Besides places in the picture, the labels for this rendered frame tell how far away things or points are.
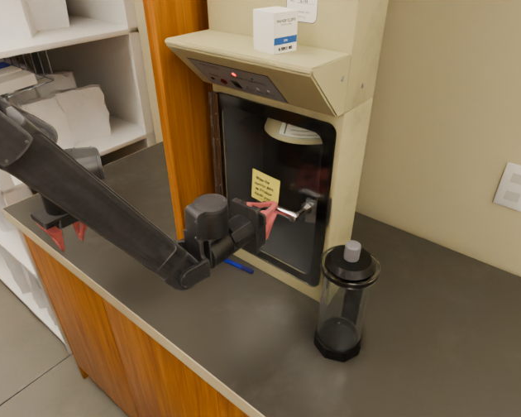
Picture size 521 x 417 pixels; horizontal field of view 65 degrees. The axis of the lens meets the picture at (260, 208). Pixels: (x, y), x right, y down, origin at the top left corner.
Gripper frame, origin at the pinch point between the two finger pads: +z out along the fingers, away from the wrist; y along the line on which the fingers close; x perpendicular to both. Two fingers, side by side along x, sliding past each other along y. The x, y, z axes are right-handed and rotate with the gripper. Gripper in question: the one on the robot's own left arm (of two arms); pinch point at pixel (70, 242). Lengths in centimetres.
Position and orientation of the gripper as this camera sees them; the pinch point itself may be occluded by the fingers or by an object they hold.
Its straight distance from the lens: 99.8
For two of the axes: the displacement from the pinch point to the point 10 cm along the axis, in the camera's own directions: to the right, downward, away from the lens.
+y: 6.3, -4.2, 6.5
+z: -0.2, 8.3, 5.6
